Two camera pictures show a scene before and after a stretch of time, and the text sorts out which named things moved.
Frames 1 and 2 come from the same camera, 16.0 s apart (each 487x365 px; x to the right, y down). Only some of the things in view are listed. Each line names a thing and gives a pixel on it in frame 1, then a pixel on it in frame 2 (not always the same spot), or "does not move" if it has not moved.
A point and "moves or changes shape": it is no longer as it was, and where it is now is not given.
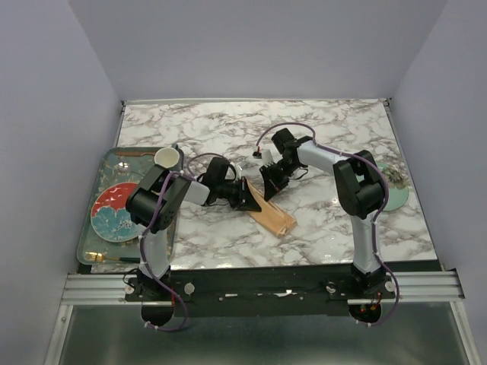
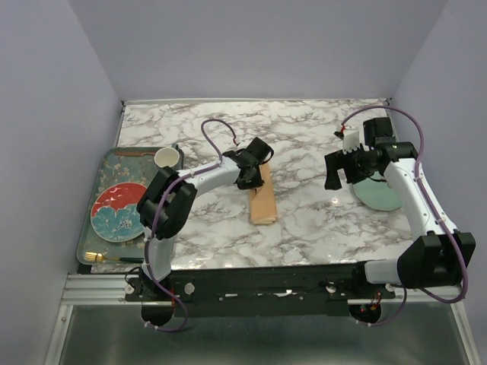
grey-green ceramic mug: (171, 158) does not move
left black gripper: (247, 201) -> (256, 182)
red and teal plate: (109, 217) does not move
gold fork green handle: (95, 256) does not move
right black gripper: (272, 185) -> (337, 160)
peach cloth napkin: (275, 218) moves or changes shape
